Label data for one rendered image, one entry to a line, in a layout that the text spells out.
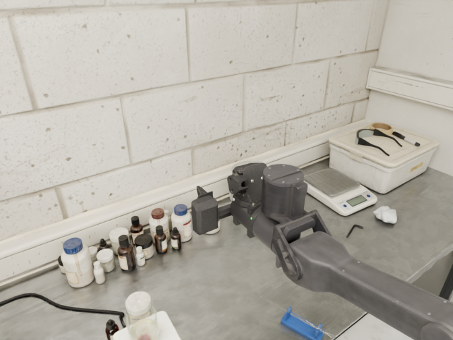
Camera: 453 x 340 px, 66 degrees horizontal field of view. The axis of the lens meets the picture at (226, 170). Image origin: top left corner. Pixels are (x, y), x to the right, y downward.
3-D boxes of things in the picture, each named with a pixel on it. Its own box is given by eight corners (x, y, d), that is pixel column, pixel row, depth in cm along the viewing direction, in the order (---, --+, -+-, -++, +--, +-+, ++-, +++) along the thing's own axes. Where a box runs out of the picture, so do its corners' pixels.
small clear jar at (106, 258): (117, 269, 101) (114, 256, 98) (101, 275, 99) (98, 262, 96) (113, 260, 105) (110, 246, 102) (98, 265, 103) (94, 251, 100)
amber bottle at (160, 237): (155, 253, 107) (152, 231, 102) (156, 245, 110) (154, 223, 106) (166, 253, 107) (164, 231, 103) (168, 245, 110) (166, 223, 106)
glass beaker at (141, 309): (152, 322, 76) (148, 295, 72) (166, 343, 72) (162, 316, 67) (122, 339, 72) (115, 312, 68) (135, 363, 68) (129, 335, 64)
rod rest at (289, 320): (323, 334, 83) (325, 324, 81) (317, 345, 80) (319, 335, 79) (286, 313, 88) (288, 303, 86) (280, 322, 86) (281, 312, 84)
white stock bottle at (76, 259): (92, 265, 102) (83, 231, 96) (98, 281, 97) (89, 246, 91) (66, 274, 99) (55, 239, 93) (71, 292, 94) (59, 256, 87)
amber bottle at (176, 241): (178, 242, 111) (176, 222, 108) (183, 247, 109) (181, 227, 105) (170, 246, 110) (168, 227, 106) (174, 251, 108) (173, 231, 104)
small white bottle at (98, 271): (103, 284, 96) (99, 266, 93) (94, 284, 96) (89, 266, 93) (107, 277, 98) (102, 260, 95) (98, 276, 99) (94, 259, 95)
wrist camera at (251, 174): (280, 204, 57) (283, 166, 54) (243, 217, 53) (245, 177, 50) (257, 189, 61) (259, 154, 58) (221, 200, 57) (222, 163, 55)
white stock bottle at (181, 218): (172, 243, 111) (169, 214, 105) (173, 230, 117) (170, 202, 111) (191, 242, 111) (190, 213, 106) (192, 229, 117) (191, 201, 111)
